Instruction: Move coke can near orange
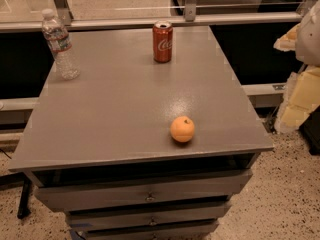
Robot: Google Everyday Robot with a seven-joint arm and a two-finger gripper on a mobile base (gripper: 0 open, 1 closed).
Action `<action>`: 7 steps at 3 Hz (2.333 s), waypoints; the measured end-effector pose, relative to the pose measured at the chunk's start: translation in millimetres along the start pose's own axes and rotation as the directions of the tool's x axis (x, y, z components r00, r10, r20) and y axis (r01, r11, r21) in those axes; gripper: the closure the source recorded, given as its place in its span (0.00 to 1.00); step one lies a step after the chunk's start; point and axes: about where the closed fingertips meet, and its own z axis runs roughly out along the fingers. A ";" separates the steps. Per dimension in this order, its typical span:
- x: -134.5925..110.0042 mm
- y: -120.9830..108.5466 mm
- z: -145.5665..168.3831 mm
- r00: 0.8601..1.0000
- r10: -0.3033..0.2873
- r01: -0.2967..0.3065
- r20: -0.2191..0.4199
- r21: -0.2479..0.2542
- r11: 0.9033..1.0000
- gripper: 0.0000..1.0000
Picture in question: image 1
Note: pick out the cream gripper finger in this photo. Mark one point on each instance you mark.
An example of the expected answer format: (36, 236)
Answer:
(300, 99)
(287, 42)

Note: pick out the red coke can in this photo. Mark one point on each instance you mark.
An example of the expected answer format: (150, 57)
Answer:
(162, 41)

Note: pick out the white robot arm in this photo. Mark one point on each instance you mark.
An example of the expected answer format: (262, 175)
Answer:
(307, 48)

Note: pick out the orange fruit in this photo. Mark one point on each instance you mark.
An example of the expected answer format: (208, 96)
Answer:
(182, 129)

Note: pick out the middle grey drawer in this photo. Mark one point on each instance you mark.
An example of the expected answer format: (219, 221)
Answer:
(149, 216)

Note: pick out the grey drawer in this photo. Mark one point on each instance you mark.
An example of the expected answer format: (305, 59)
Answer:
(157, 232)
(149, 216)
(155, 190)

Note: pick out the bottom grey drawer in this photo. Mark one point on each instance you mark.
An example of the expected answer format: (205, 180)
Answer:
(157, 232)

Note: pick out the grey drawer cabinet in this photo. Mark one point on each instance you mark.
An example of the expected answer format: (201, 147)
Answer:
(112, 123)

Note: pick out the clear plastic water bottle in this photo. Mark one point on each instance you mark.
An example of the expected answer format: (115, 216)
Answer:
(59, 42)

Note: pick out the top grey drawer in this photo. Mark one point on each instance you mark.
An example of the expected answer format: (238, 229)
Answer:
(155, 190)

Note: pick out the black stand leg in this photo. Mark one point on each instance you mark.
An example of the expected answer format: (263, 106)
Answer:
(23, 210)

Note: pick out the metal railing frame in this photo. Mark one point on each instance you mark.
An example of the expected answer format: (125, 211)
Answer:
(24, 58)

